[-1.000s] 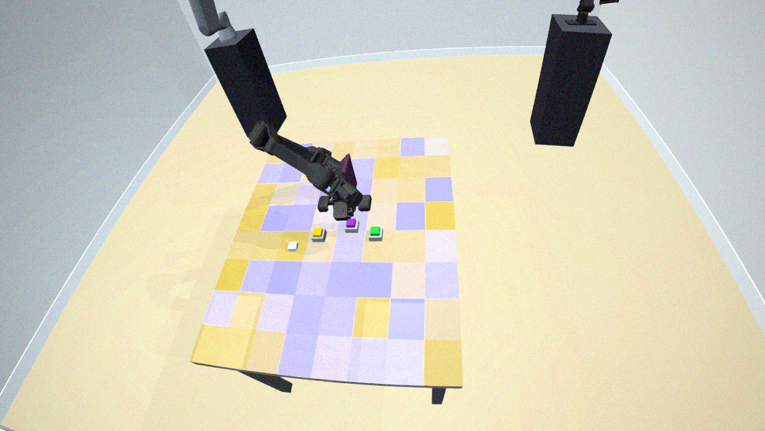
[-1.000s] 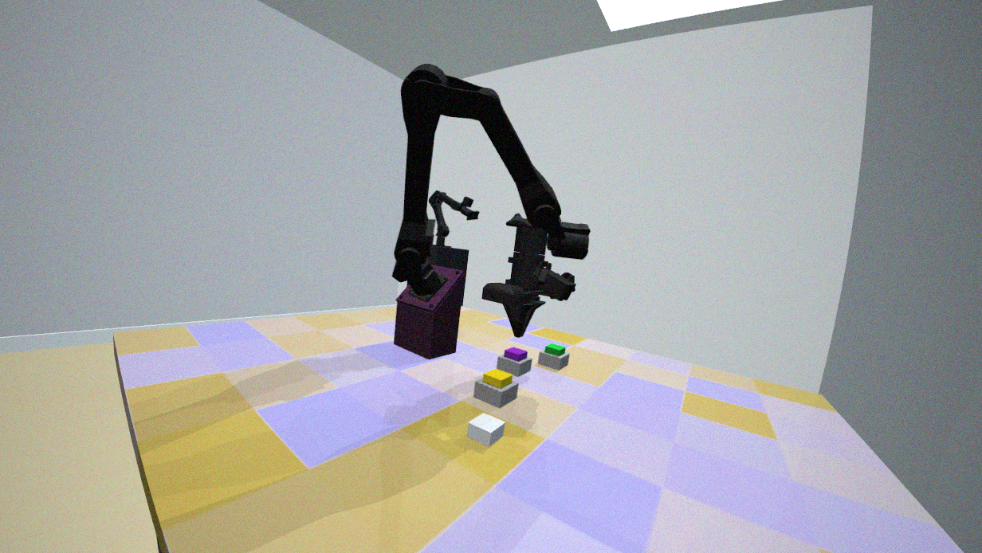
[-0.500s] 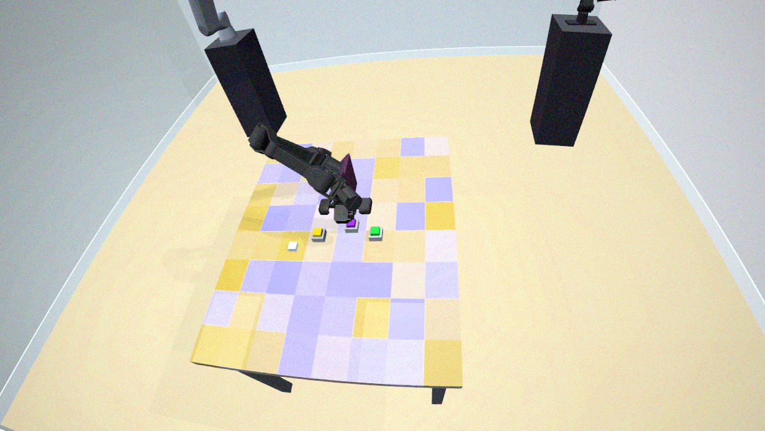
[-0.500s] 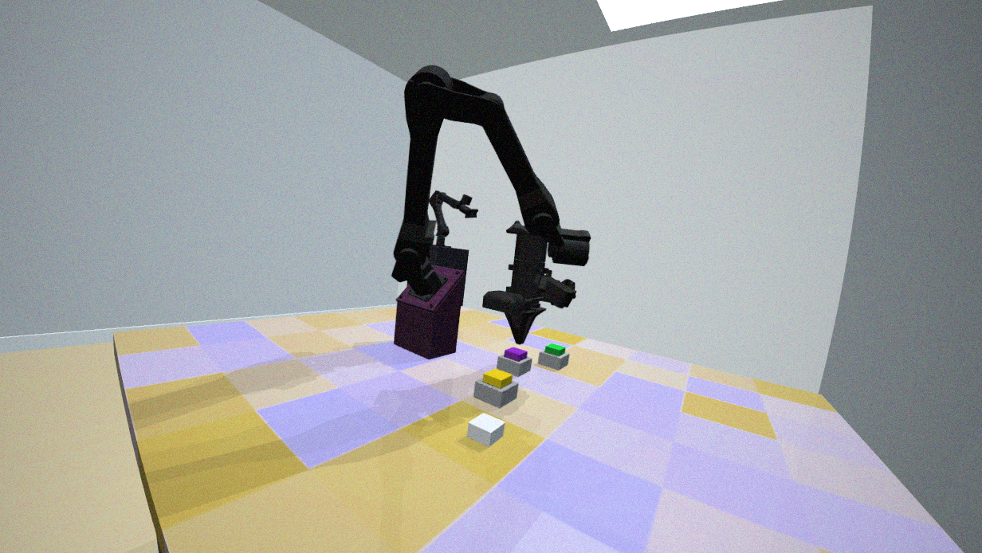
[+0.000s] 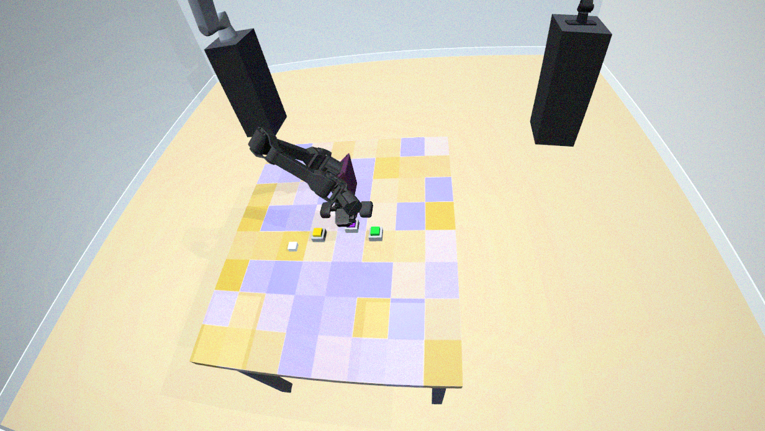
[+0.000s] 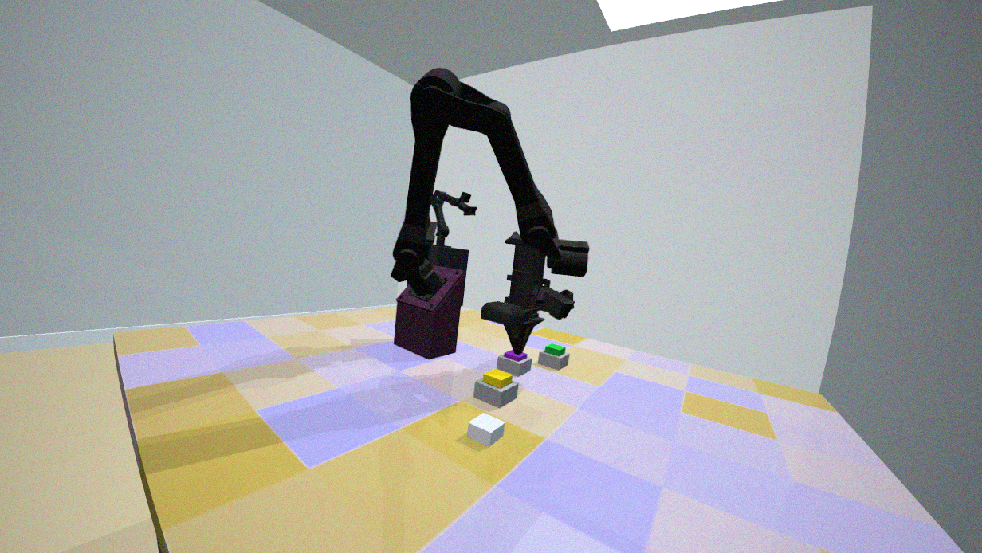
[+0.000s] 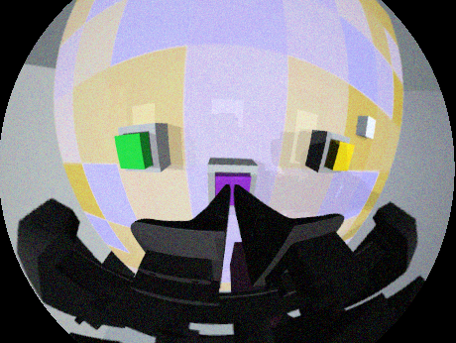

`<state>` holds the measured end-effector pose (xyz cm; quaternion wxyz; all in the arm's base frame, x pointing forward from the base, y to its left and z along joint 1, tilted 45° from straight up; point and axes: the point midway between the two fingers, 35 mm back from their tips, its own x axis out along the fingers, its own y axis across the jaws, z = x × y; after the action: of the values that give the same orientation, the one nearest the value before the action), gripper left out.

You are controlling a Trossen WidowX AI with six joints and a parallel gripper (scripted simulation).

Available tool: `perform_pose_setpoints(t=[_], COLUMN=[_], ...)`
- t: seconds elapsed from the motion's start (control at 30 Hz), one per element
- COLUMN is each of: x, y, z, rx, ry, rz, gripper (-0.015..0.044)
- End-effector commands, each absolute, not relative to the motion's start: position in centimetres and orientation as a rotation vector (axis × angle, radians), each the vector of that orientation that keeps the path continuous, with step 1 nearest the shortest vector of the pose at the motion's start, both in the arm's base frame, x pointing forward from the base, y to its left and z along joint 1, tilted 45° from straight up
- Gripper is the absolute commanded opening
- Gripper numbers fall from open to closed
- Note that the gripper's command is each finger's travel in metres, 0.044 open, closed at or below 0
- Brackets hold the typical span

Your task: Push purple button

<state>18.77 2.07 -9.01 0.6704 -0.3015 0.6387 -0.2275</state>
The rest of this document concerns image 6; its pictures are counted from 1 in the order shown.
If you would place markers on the yellow button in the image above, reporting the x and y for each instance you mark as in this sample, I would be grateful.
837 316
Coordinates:
496 388

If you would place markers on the purple button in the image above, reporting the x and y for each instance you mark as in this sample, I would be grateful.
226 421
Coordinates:
514 364

